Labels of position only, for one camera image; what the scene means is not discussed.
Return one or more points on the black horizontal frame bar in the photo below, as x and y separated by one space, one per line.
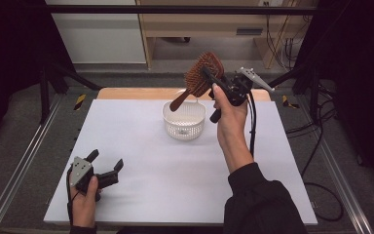
175 9

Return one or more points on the black curtain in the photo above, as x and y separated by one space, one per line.
363 81
9 58

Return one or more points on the wooden table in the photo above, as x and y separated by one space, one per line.
133 93

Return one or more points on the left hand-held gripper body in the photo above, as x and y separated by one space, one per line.
79 172

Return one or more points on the white foam board mat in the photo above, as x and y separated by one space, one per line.
162 188

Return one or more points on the person's left hand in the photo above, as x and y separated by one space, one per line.
84 209

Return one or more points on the yellow black striped tape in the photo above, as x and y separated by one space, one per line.
286 101
80 102

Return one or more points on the white cabinet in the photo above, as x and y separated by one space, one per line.
100 35

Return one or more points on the light wooden desk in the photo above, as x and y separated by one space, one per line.
204 24

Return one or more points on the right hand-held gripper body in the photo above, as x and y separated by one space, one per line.
238 89

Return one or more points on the white plastic basket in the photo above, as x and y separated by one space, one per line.
183 125

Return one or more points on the aluminium rail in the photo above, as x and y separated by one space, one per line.
16 175
344 182

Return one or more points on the black metal stand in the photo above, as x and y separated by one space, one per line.
45 94
313 94

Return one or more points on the person's right hand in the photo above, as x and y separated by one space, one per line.
233 125

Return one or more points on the brown wooden hairbrush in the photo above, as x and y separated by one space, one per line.
199 76

